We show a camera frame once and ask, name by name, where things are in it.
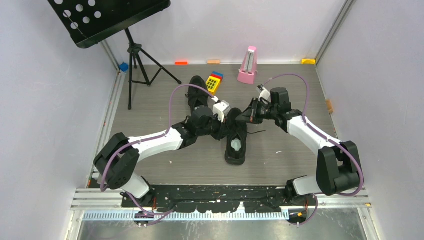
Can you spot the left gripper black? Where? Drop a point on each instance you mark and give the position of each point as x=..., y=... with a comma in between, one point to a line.
x=223, y=130

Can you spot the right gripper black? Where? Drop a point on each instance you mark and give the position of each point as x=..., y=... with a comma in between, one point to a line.
x=250, y=114

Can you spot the black shoe with laces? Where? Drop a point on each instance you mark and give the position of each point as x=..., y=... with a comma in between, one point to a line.
x=236, y=140

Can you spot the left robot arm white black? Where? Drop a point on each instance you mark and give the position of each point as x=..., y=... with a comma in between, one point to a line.
x=117, y=160

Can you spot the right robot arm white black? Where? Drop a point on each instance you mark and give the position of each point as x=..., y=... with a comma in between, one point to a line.
x=338, y=166

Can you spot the black shoe tied left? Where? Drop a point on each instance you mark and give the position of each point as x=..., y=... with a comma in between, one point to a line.
x=196, y=97

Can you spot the pink metronome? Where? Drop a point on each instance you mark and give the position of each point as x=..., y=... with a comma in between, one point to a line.
x=248, y=70

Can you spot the yellow toy block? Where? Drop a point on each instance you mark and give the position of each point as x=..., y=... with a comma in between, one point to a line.
x=212, y=84

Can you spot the tan wooden block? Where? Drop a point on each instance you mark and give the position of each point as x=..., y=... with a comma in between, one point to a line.
x=213, y=62

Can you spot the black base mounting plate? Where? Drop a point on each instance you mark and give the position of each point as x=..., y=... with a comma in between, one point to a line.
x=219, y=199

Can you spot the yellow block in corner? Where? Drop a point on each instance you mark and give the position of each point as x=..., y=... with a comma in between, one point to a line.
x=308, y=61

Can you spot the brown block right edge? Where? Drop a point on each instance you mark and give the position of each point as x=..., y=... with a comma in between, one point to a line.
x=329, y=106

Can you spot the blue block in corner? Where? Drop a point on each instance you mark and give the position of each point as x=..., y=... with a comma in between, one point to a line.
x=123, y=67

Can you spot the black music stand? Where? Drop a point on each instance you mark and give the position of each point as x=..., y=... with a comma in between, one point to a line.
x=90, y=22

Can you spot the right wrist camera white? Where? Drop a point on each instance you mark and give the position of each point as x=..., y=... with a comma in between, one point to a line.
x=264, y=94

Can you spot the orange block at wall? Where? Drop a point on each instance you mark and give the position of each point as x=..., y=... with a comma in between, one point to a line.
x=181, y=63

